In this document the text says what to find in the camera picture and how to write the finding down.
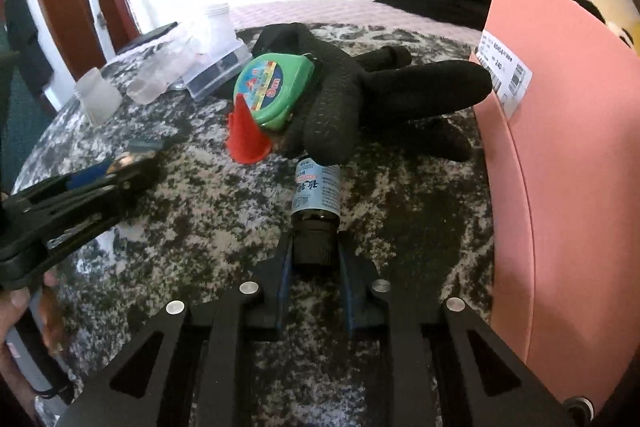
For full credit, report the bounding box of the brown glass medicine bottle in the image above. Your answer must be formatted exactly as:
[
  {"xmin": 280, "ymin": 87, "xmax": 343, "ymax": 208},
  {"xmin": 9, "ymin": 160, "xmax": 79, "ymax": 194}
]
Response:
[{"xmin": 291, "ymin": 157, "xmax": 341, "ymax": 267}]

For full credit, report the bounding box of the green tape measure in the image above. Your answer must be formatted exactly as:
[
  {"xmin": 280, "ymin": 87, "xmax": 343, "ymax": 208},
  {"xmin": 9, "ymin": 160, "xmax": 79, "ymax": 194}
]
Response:
[{"xmin": 233, "ymin": 53, "xmax": 316, "ymax": 131}]

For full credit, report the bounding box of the person's left hand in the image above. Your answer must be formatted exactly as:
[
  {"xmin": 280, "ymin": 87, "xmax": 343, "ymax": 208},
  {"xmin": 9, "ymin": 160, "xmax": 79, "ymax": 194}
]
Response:
[{"xmin": 1, "ymin": 270, "xmax": 74, "ymax": 426}]

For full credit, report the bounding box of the small frosted cup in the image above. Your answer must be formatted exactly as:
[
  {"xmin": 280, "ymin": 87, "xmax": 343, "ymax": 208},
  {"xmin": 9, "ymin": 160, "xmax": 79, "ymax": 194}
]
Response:
[{"xmin": 75, "ymin": 67, "xmax": 122, "ymax": 127}]

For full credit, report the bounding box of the clear plastic bottle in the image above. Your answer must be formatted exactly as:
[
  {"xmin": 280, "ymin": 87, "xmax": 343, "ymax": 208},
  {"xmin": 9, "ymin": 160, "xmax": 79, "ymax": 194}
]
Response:
[{"xmin": 126, "ymin": 40, "xmax": 207, "ymax": 105}]

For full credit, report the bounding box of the dark coat hanging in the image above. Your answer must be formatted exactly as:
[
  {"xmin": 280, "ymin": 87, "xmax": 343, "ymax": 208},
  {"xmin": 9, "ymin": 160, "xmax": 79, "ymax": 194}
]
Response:
[{"xmin": 4, "ymin": 0, "xmax": 53, "ymax": 96}]

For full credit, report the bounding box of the black smartphone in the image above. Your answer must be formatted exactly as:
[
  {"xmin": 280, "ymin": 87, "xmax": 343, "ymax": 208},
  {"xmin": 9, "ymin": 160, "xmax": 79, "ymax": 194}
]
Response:
[{"xmin": 116, "ymin": 22, "xmax": 178, "ymax": 55}]

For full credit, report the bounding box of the red plastic cone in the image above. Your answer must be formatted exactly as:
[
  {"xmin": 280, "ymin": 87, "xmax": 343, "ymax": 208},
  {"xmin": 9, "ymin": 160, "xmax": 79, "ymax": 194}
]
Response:
[{"xmin": 226, "ymin": 94, "xmax": 272, "ymax": 165}]

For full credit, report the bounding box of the clear plastic box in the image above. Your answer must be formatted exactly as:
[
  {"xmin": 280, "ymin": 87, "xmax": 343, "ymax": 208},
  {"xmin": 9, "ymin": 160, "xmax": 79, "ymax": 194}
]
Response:
[{"xmin": 181, "ymin": 4, "xmax": 253, "ymax": 102}]

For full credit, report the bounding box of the pink cardboard storage box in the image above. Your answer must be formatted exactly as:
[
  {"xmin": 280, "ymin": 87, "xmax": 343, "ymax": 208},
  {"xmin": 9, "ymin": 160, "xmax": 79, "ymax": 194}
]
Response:
[{"xmin": 475, "ymin": 0, "xmax": 639, "ymax": 409}]

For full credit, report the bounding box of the black knit glove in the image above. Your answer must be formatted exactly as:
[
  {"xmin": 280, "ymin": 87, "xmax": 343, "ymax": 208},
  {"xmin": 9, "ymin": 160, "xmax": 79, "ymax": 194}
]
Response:
[{"xmin": 253, "ymin": 23, "xmax": 492, "ymax": 166}]

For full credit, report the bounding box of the pink quilted bedspread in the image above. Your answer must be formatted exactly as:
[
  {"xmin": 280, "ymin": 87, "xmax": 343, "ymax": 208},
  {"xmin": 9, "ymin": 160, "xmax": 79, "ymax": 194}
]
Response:
[{"xmin": 230, "ymin": 0, "xmax": 482, "ymax": 46}]

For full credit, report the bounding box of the panda plush toy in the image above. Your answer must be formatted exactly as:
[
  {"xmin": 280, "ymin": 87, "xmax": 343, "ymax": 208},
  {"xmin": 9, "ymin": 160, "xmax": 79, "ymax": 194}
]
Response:
[{"xmin": 572, "ymin": 0, "xmax": 636, "ymax": 50}]

